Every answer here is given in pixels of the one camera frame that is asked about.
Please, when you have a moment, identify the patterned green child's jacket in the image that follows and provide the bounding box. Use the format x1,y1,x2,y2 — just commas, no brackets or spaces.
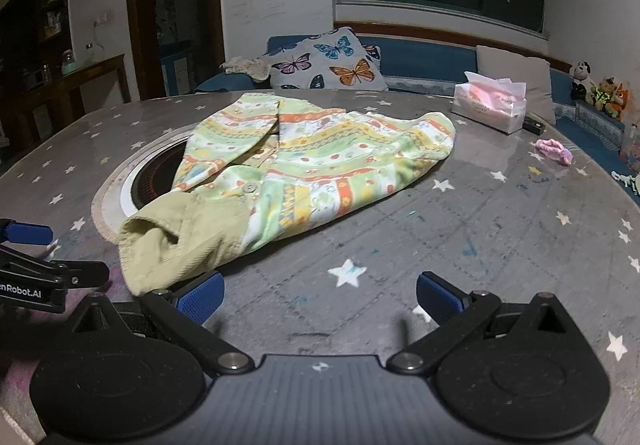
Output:
117,92,457,298

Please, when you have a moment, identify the cream cloth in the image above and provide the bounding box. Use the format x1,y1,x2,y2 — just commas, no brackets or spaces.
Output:
220,56,273,81

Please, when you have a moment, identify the small white toy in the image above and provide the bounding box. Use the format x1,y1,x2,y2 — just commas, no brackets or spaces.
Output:
612,170,640,197

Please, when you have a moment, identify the panda plush toy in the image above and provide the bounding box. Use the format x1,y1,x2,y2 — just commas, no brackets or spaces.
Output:
570,61,594,101

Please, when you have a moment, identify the orange plush toy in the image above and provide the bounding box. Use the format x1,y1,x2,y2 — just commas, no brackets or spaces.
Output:
611,81,632,122

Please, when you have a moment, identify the wooden shelf unit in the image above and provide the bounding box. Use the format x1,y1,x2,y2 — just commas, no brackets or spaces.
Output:
0,0,71,93

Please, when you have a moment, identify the blue cabinet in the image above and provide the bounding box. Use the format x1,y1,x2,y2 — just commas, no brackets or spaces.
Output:
160,41,194,96

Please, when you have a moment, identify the pink scrunchie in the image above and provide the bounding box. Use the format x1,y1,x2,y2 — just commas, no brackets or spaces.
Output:
536,138,575,166

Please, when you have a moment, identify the dark wooden door frame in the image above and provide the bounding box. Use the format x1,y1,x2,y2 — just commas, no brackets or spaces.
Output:
125,0,226,101

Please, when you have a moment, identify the butterfly print pillow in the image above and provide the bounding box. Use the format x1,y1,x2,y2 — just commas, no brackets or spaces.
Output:
269,26,390,92

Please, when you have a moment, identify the beige cushion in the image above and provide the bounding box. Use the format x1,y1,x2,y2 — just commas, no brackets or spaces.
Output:
475,44,557,126

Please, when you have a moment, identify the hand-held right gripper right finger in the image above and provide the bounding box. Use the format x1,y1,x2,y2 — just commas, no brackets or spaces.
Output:
386,271,571,374

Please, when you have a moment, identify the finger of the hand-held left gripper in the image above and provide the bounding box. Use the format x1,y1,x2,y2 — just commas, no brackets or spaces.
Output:
0,219,54,246
0,245,110,289

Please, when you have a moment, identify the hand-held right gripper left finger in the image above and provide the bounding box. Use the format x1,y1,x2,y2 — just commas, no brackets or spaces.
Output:
65,270,253,375

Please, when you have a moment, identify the round black hotplate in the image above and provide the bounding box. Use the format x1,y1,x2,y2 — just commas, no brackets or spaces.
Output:
91,128,201,243

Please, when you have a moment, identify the wooden side table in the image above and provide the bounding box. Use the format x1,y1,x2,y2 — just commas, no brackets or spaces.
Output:
20,54,132,136

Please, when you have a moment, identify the pink tissue pack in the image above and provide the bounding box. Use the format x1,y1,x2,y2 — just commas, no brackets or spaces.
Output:
451,71,528,134

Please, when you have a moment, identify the blue sofa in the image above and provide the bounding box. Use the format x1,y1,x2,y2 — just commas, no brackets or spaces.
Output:
192,32,640,161

